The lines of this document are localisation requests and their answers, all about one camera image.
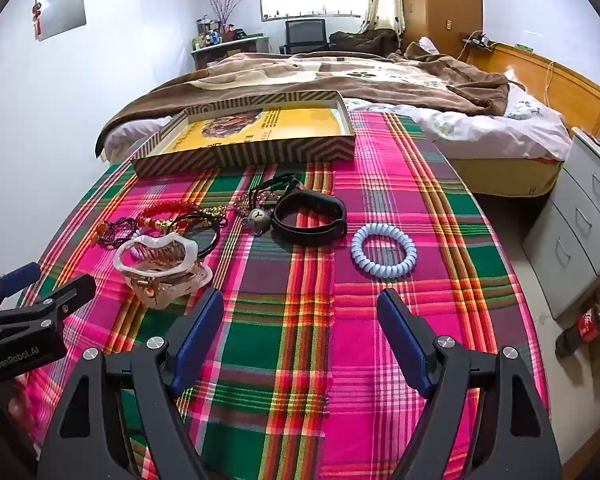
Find shelf with power strip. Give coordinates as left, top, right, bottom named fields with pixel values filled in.
left=460, top=31, right=498, bottom=53

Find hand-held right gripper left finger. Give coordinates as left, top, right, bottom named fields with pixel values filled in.
left=37, top=287, right=226, bottom=480

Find group of bottles and jars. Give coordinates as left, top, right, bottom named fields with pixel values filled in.
left=195, top=17, right=251, bottom=48

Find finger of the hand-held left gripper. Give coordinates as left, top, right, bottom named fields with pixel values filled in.
left=0, top=261, right=42, bottom=313
left=10, top=274, right=97, bottom=324

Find bed with floral sheet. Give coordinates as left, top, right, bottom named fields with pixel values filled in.
left=100, top=82, right=573, bottom=198

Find silver wall poster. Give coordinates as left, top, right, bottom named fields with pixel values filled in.
left=31, top=0, right=87, bottom=42

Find small desk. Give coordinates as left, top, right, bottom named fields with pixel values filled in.
left=190, top=35, right=271, bottom=68

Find pink green plaid cloth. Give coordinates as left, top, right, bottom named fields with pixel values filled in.
left=17, top=110, right=551, bottom=480

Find dark cloth pile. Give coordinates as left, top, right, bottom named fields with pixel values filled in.
left=328, top=29, right=401, bottom=56

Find light blue spiral hair tie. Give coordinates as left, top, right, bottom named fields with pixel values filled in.
left=350, top=223, right=418, bottom=281

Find yellow cable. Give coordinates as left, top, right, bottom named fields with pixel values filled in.
left=542, top=60, right=556, bottom=108

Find wooden wardrobe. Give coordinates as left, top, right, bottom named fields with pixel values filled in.
left=399, top=0, right=483, bottom=58

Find cola bottle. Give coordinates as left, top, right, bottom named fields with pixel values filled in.
left=555, top=292, right=600, bottom=359

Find wooden headboard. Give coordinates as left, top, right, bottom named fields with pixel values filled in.
left=467, top=42, right=600, bottom=141

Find brown patterned blanket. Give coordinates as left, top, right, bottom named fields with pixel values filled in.
left=95, top=40, right=511, bottom=156

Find red bead bracelet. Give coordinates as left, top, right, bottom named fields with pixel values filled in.
left=137, top=200, right=191, bottom=233

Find black office chair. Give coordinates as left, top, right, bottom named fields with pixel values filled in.
left=281, top=18, right=331, bottom=55

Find black wristband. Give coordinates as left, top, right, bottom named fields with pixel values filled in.
left=271, top=191, right=348, bottom=246

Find decorative dry branches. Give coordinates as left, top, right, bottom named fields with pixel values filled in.
left=205, top=0, right=253, bottom=26

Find black hair tie gold beads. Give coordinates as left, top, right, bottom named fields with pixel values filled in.
left=172, top=205, right=228, bottom=256

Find patterned cardboard box tray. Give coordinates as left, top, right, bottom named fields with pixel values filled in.
left=130, top=90, right=357, bottom=178

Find grey drawer cabinet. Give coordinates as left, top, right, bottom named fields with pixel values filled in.
left=522, top=127, right=600, bottom=318

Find dark braided bracelet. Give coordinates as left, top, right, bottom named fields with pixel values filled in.
left=97, top=216, right=141, bottom=250

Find gold chain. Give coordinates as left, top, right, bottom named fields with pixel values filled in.
left=130, top=272, right=166, bottom=306

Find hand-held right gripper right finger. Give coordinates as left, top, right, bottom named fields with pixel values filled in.
left=377, top=287, right=563, bottom=480

